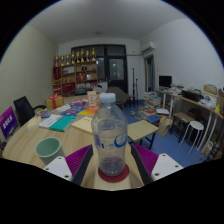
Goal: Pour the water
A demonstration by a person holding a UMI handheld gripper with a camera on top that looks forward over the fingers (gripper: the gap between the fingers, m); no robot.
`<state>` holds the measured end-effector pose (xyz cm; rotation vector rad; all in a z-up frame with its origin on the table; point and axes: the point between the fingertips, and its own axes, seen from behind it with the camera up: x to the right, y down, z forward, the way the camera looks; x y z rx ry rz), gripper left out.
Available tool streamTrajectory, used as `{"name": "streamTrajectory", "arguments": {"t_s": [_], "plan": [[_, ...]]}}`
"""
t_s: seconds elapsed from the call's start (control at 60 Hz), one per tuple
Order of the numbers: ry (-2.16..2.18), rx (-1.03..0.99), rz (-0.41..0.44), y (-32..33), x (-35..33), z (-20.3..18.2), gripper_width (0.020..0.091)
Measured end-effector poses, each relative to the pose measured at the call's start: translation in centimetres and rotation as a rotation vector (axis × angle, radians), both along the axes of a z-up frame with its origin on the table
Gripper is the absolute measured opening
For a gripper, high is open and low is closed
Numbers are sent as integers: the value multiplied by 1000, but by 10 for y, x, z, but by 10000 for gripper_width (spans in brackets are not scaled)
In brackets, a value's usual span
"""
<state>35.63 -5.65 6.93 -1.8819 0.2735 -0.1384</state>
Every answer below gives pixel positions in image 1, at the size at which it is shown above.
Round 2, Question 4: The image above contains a black computer monitor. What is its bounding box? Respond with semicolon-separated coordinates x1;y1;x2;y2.
158;75;173;88

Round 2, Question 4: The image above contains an orange book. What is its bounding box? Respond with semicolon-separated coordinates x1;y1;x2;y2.
78;105;99;117

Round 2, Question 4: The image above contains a purple sign board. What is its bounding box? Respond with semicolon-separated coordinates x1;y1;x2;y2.
0;105;19;140

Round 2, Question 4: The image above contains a white booklet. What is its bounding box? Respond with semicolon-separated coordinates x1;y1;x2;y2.
38;114;64;130

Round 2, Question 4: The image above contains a white round stool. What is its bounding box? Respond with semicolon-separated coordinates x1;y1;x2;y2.
179;120;205;156

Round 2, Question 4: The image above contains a pale yellow folder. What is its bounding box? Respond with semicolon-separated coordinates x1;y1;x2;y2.
70;115;94;135

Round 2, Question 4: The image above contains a teal book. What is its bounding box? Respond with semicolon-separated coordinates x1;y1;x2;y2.
49;115;78;133

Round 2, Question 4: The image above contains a black framed glass door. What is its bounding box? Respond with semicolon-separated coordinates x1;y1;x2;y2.
70;44;129;94

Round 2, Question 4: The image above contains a long wooden side desk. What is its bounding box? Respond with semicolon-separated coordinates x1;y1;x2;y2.
156;87;224;154

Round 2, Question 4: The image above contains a wooden shelf unit with trophies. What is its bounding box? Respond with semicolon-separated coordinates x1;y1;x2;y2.
51;47;99;96

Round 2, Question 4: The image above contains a blue book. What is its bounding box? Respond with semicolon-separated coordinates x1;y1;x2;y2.
59;108;88;117

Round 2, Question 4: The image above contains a yellow gift box red ribbon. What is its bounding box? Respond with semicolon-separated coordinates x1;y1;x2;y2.
45;93;65;111

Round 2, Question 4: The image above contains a pink book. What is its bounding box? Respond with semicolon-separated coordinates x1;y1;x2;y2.
69;99;88;108

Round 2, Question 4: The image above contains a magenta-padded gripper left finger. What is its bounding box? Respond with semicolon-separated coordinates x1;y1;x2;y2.
43;144;94;187

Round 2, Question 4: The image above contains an orange carton box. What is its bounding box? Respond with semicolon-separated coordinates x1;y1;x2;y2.
86;90;98;108

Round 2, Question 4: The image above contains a light green cup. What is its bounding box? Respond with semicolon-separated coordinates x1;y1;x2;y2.
35;137;64;165

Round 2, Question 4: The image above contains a clear plastic water bottle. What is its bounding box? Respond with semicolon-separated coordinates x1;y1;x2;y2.
90;92;129;178

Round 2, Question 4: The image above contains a white wall air conditioner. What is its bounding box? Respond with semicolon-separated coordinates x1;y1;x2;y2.
141;41;157;54

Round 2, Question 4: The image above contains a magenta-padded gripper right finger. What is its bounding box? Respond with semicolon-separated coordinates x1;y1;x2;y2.
130;143;184;186

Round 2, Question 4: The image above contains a flat round red coaster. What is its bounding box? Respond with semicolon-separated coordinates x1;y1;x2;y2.
97;163;130;184

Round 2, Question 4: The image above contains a black office chair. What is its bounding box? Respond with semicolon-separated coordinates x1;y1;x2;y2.
13;95;48;127

